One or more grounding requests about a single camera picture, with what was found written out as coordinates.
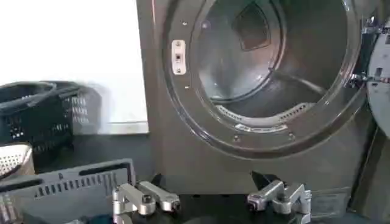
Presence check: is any grey dryer with open drum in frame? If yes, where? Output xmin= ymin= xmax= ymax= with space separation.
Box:
xmin=135 ymin=0 xmax=380 ymax=220

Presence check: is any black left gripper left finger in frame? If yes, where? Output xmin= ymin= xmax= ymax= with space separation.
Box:
xmin=112 ymin=173 xmax=181 ymax=224

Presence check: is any round dryer door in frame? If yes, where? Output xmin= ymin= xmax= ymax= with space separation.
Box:
xmin=350 ymin=14 xmax=390 ymax=138

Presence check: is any white plastic laundry basket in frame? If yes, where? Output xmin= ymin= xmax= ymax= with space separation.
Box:
xmin=0 ymin=143 xmax=35 ymax=181

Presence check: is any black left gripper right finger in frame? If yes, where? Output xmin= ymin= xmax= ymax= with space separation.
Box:
xmin=247 ymin=170 xmax=313 ymax=224

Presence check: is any blue cloth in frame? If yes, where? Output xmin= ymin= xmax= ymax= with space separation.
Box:
xmin=65 ymin=214 xmax=114 ymax=224

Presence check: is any black plastic laundry basket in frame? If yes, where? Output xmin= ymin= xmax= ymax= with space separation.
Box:
xmin=0 ymin=80 xmax=103 ymax=173

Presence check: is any grey plastic laundry basket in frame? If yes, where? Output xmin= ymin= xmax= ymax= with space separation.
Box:
xmin=0 ymin=158 xmax=137 ymax=224

